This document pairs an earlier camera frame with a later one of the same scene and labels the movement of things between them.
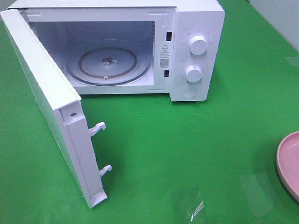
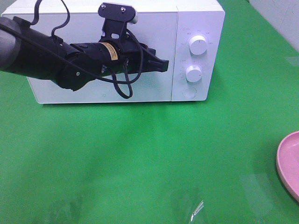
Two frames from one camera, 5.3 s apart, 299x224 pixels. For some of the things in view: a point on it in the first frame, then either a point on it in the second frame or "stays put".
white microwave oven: (61, 103) to (159, 30)
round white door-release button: (190, 92) stays put
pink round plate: (287, 161) stays put
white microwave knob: (194, 73) stays put
